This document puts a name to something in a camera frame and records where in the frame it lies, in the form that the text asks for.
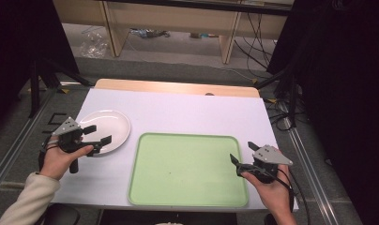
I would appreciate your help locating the person's right hand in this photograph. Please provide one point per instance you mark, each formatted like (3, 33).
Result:
(273, 193)

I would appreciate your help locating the person's left hand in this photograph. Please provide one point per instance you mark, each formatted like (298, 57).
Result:
(57, 161)

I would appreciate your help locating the wooden table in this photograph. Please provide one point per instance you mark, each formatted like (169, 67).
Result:
(178, 87)

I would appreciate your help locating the wooden desk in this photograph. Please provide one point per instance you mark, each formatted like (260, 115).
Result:
(175, 18)

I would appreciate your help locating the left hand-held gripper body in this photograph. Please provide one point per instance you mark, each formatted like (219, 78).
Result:
(66, 127)

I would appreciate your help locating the blue crumpled wrapper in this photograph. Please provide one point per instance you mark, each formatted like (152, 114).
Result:
(148, 33)

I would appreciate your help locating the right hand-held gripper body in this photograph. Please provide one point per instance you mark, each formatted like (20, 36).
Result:
(270, 156)

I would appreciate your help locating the black chair seat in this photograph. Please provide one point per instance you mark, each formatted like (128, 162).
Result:
(61, 215)

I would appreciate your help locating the clear plastic bag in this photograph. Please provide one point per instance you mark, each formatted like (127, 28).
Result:
(93, 45)

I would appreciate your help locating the green tray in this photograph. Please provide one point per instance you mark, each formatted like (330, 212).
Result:
(186, 170)

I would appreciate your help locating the black metal stand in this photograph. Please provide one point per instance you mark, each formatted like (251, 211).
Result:
(34, 87)
(291, 93)

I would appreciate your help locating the white table mat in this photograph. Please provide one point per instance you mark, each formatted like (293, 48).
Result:
(184, 112)

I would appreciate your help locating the black curtain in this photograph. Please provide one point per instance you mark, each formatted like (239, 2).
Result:
(18, 47)
(344, 93)

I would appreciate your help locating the white plate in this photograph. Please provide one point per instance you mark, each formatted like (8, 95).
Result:
(114, 126)

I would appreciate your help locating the metal floor rail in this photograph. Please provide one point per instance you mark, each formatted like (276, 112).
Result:
(20, 140)
(309, 168)

